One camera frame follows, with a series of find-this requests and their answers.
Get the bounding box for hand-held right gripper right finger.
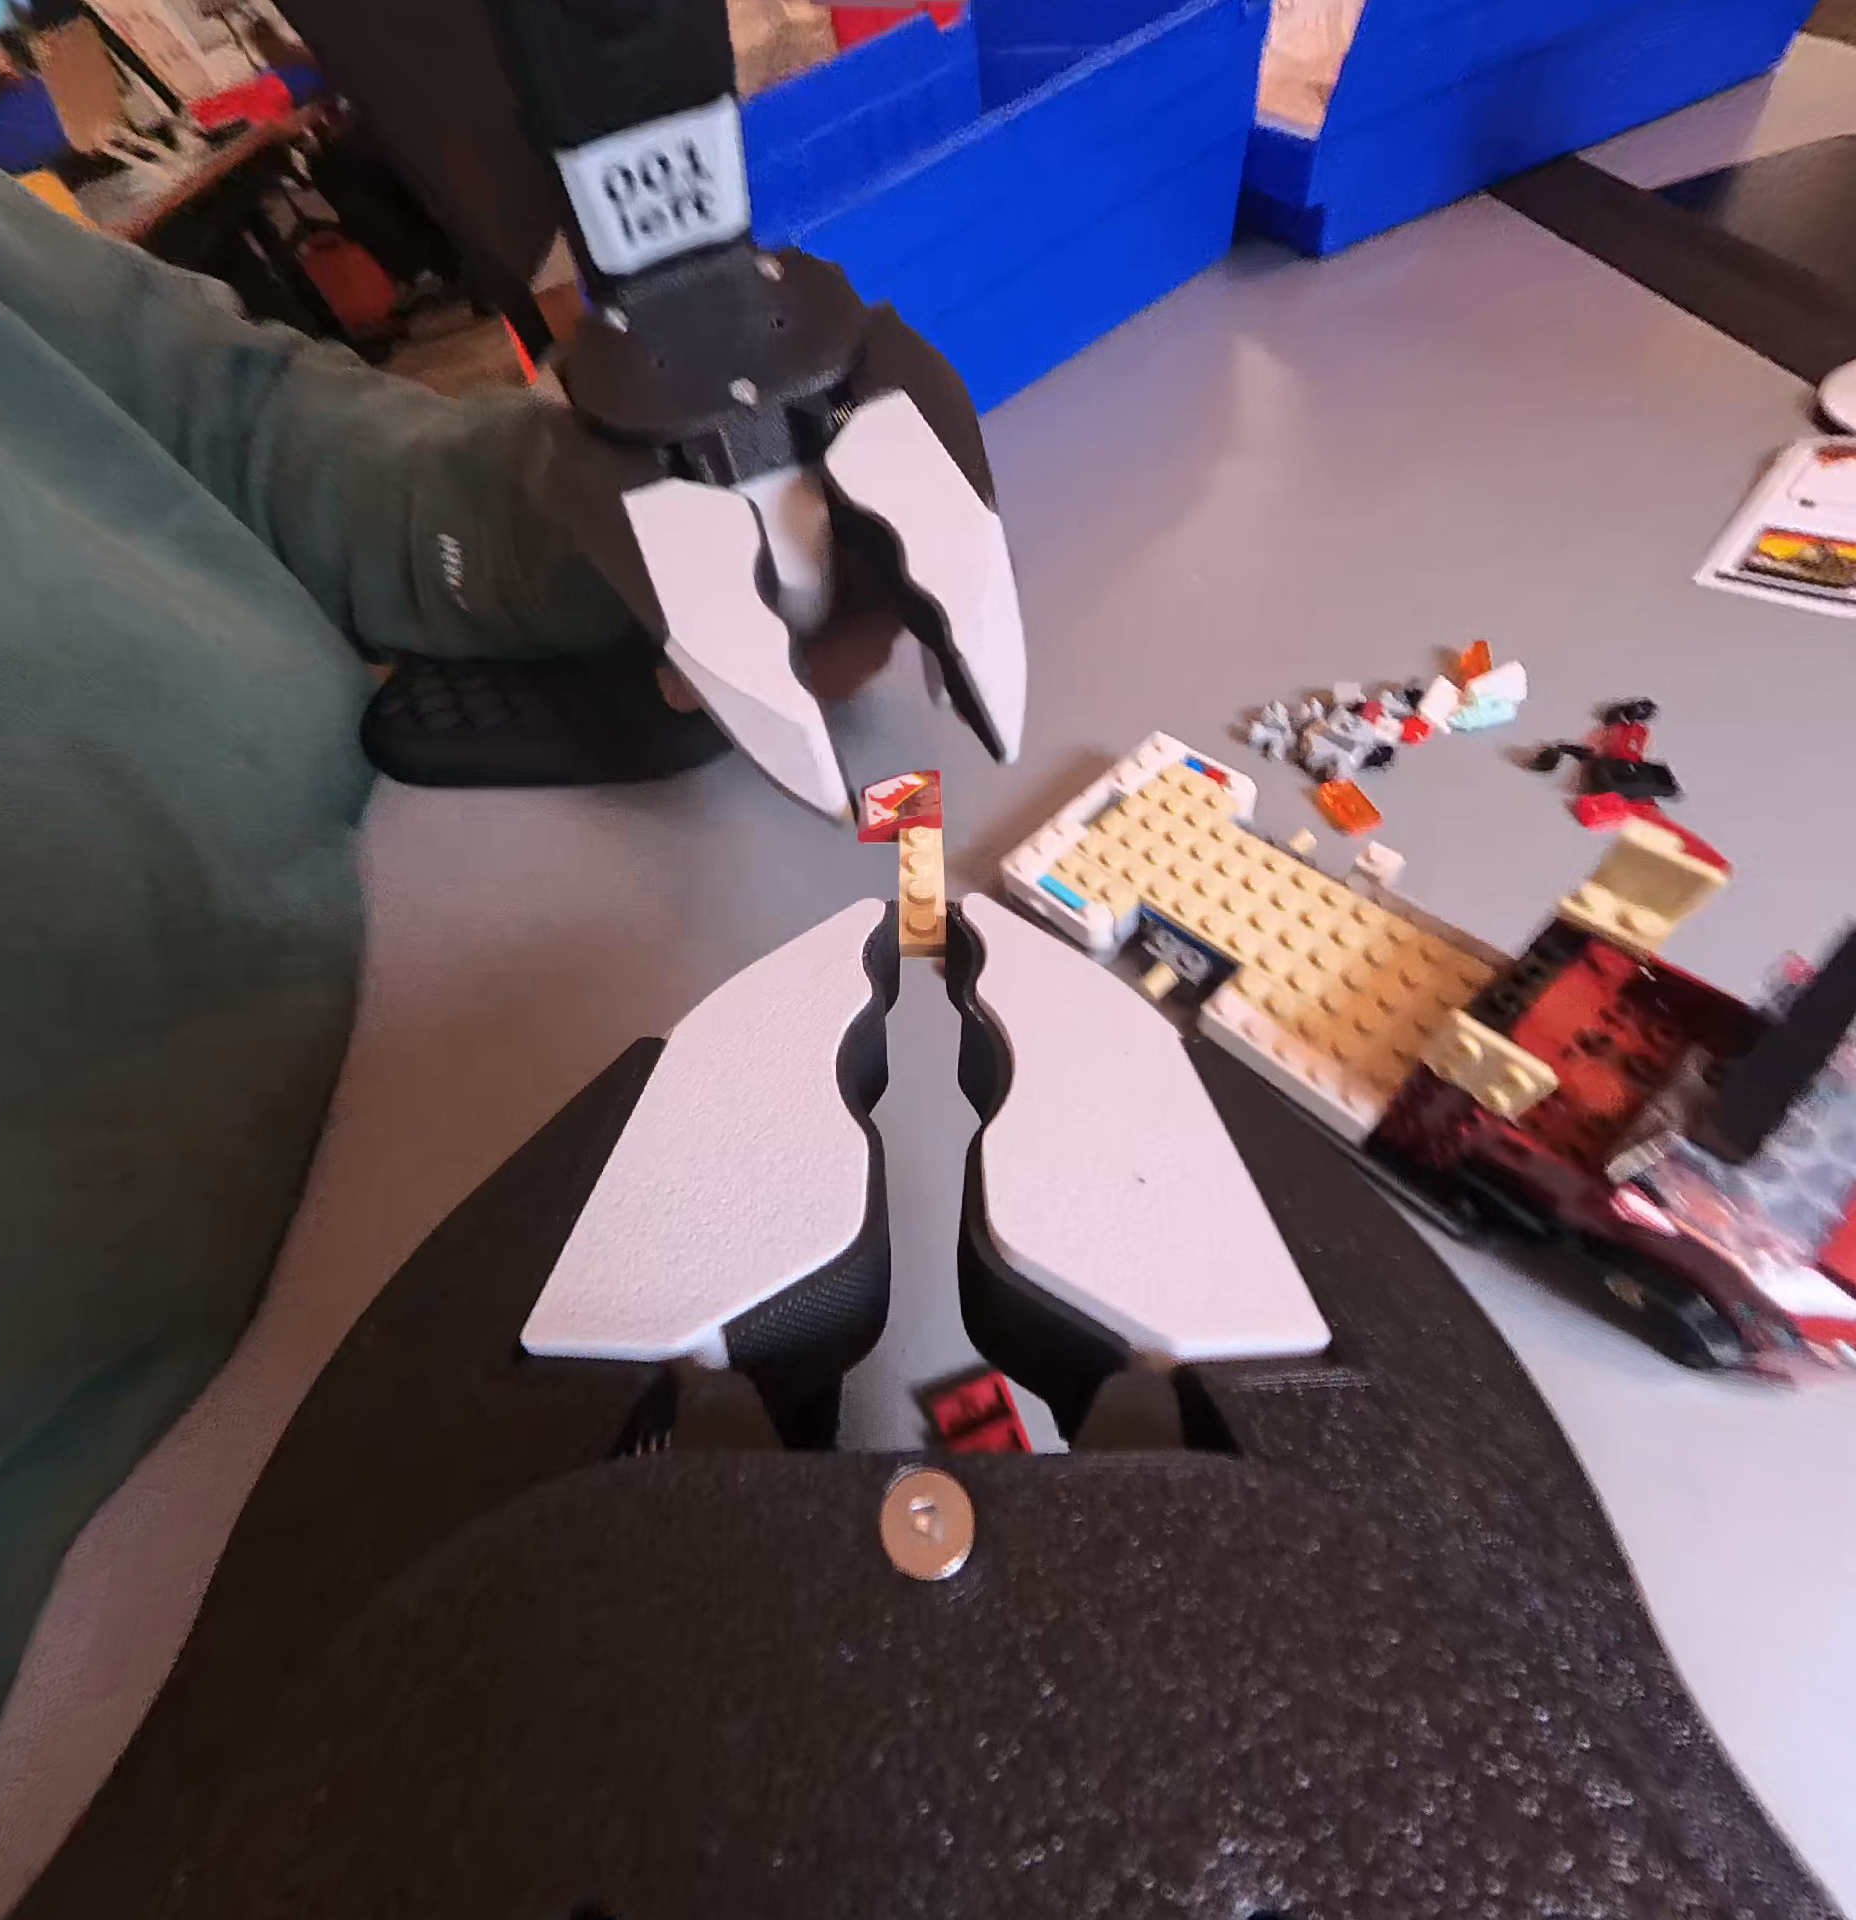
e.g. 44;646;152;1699
944;891;1340;1370

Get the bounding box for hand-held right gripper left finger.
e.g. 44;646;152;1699
518;896;890;1376

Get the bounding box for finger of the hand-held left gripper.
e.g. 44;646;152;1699
622;476;855;823
818;391;1031;766

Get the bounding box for small dark red brick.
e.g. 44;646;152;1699
918;1370;1037;1454

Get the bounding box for tan narrow plate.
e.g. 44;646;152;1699
896;823;956;953

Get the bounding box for grey desk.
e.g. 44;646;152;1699
0;30;1856;1920

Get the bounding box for black padded cushion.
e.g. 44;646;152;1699
365;646;737;790

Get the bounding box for tan and dark red brick model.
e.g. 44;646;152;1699
1002;729;1856;1381

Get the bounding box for black fabric panel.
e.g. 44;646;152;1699
277;0;573;349

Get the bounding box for empty blue storage bin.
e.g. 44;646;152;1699
743;0;1268;413

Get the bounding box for pile of small grey bricks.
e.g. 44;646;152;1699
1249;678;1432;783

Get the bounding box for cluttered wooden table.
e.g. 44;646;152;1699
0;0;337;242

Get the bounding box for white paper sheet in bin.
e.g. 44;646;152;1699
1260;0;1373;136

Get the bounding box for black and red lego pieces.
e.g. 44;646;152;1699
1532;694;1665;766

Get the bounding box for blue storage bin with paper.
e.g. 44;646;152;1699
1238;0;1820;261

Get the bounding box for printed instruction sheet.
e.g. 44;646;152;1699
1696;435;1856;619

